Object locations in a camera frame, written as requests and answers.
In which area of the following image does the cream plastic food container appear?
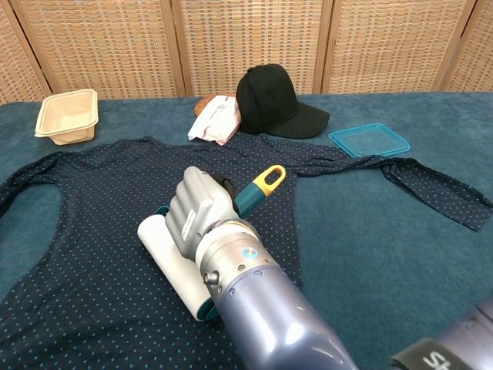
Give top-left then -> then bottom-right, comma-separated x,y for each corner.
33,89 -> 99,146

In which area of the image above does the navy polka dot shirt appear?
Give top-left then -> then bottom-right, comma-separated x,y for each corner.
0,134 -> 492,370

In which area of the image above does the white pink tissue pack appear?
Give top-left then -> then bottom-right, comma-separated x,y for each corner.
187,95 -> 243,146

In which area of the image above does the teal white lint roller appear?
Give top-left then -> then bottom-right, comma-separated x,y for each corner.
137,164 -> 287,323

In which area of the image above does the black strap with white print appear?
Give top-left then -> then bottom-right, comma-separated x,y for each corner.
391,336 -> 493,370

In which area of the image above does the round woven brown coaster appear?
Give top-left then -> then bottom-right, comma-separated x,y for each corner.
193,92 -> 236,116

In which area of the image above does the bamboo folding screen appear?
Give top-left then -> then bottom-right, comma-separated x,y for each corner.
0,0 -> 493,106

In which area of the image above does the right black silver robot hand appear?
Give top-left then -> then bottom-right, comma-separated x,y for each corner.
165,166 -> 242,260

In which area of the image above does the black baseball cap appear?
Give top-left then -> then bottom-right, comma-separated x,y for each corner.
235,64 -> 331,139

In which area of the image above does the blue carpet table cover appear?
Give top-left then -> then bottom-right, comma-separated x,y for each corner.
0,91 -> 493,370

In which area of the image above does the blue translucent container lid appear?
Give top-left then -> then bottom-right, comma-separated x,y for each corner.
327,123 -> 411,158

